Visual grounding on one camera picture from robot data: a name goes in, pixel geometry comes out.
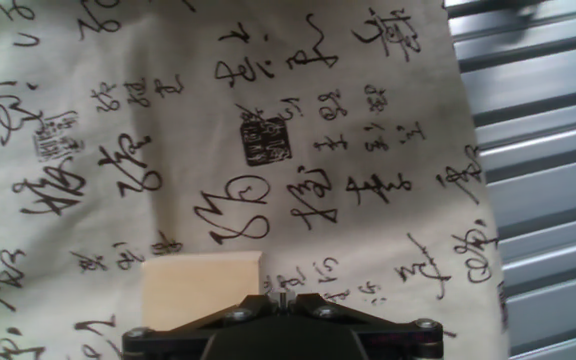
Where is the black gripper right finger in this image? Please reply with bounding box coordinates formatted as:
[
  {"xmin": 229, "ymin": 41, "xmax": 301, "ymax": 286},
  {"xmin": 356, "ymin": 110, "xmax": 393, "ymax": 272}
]
[{"xmin": 283, "ymin": 292, "xmax": 444, "ymax": 360}]

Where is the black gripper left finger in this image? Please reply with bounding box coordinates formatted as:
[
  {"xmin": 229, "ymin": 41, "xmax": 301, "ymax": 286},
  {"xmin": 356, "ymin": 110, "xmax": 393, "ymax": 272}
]
[{"xmin": 121, "ymin": 293, "xmax": 283, "ymax": 360}]

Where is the light wooden cube block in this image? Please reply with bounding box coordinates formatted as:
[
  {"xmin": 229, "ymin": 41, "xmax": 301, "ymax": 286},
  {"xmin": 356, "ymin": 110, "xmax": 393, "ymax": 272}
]
[{"xmin": 140, "ymin": 250, "xmax": 264, "ymax": 332}]

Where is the beige calligraphy print cloth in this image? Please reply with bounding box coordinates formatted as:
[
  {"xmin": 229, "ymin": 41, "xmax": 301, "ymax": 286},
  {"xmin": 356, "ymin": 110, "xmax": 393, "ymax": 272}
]
[{"xmin": 0, "ymin": 0, "xmax": 512, "ymax": 360}]

